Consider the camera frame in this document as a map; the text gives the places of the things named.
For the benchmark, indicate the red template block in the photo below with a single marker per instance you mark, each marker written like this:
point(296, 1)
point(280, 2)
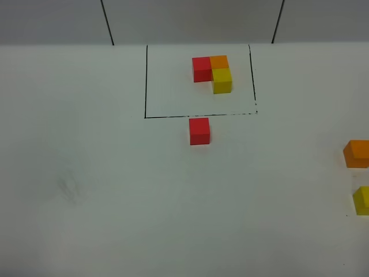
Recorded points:
point(202, 70)

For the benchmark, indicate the yellow template block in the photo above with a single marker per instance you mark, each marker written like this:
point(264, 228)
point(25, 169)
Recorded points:
point(222, 81)

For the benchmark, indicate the orange template block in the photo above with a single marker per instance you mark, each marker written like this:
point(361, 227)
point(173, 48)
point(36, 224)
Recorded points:
point(219, 62)

